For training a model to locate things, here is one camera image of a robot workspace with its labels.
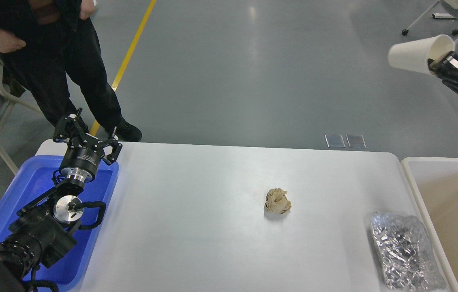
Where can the right metal floor plate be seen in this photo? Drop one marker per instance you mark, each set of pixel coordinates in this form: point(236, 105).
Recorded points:
point(356, 141)

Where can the crumpled brown paper ball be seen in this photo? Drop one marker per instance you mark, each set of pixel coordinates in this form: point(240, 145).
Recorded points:
point(276, 201)

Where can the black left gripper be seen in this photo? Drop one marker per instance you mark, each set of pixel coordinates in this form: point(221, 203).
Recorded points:
point(84, 155)

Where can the white chair with black jacket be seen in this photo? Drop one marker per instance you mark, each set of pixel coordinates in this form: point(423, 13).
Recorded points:
point(2, 105)

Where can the crumpled aluminium foil tray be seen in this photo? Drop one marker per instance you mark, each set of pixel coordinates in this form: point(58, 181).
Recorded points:
point(405, 253)

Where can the metal floor plate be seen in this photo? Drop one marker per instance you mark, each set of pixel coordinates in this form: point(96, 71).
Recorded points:
point(356, 141)
point(335, 141)

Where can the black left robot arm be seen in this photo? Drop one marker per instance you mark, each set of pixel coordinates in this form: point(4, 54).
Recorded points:
point(43, 232)

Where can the left metal floor plate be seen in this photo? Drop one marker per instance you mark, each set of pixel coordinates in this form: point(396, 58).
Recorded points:
point(335, 141)

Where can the person in black clothes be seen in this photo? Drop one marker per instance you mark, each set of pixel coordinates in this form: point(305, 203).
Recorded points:
point(45, 42)

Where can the white paper cup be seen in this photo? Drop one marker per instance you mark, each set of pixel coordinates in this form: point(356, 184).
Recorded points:
point(414, 55)

